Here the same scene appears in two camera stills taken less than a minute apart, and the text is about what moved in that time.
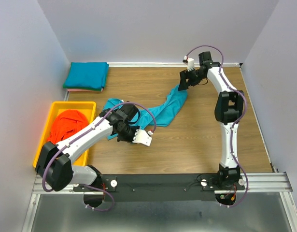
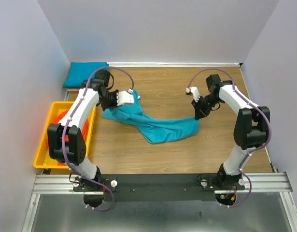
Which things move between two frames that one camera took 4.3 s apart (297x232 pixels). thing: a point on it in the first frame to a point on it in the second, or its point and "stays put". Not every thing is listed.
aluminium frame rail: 277,183 stays put
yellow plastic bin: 88,108 stays put
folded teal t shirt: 91,74 stays put
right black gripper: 182,85 to 200,112
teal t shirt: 162,116 to 154,129
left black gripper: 120,138 to 105,107
